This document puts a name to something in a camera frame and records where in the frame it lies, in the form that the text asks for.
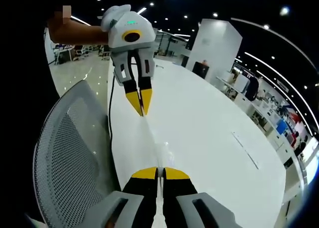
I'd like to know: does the white square pillar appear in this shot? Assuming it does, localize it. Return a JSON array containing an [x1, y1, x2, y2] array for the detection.
[[186, 18, 243, 86]]

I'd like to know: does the clear plastic food packaging bag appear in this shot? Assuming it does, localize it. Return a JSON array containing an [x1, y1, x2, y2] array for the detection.
[[142, 114, 176, 173]]

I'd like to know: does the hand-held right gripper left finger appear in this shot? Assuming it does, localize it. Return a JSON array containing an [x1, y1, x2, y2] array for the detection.
[[82, 166, 159, 228]]

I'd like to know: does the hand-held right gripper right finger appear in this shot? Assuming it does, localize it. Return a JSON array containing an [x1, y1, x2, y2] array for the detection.
[[162, 167, 243, 228]]

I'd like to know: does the white office desk row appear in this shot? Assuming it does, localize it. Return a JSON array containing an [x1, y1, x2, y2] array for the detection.
[[216, 75, 308, 190]]

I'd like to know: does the white flat strip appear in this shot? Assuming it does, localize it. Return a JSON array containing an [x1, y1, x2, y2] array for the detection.
[[231, 131, 260, 170]]

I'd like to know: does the black cabinet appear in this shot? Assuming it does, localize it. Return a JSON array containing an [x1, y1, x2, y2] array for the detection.
[[192, 61, 210, 80]]

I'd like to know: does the grey mesh office chair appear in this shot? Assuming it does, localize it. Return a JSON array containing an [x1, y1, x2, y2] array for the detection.
[[32, 80, 121, 228]]

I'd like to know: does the blue box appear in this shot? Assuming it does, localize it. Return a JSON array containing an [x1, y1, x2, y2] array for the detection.
[[276, 119, 288, 136]]

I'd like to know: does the black cable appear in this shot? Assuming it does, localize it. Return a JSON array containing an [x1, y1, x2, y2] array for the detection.
[[107, 72, 116, 142]]

